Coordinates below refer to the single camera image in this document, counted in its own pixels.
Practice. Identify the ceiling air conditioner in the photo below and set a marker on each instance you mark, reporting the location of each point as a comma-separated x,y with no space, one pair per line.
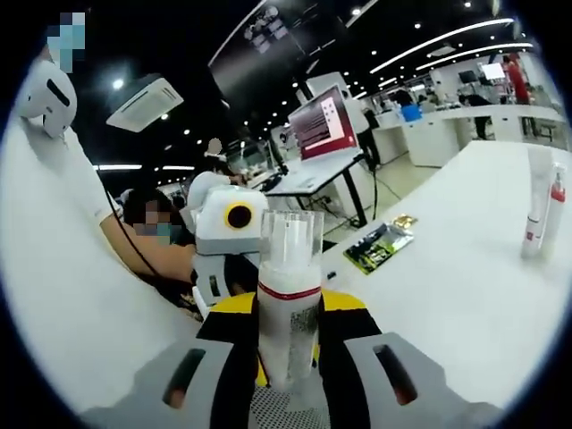
145,103

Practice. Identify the green black foil packet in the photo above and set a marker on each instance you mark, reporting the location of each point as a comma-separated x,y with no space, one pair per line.
380,248

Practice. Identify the red collar skincare bottle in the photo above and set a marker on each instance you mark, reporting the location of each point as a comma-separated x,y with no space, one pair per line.
556,196

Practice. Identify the small gold packet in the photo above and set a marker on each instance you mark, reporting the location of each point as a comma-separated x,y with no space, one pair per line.
404,221

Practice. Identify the blue storage box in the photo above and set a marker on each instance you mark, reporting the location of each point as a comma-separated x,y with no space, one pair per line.
412,112

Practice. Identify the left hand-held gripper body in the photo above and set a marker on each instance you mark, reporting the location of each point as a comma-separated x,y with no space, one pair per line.
214,237

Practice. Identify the clear cap skincare bottle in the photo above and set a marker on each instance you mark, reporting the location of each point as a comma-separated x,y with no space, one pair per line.
288,322

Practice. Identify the small distant monitor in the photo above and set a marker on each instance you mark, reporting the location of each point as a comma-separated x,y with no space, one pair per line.
493,71

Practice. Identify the person's white shirt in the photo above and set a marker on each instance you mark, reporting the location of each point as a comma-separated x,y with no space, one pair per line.
53,268

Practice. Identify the dark hanging display screen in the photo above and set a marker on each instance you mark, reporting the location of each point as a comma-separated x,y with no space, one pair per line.
268,36

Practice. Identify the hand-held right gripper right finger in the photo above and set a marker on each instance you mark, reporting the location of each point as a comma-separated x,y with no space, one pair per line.
348,357

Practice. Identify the white skincare tube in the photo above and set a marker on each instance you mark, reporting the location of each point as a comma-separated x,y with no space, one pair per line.
536,192

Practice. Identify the white standing desk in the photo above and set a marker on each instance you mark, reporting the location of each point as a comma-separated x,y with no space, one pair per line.
313,176

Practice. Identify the long white counter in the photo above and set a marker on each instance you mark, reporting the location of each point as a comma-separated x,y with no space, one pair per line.
447,134

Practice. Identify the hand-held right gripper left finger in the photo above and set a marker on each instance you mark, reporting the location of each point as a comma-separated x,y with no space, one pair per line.
228,357

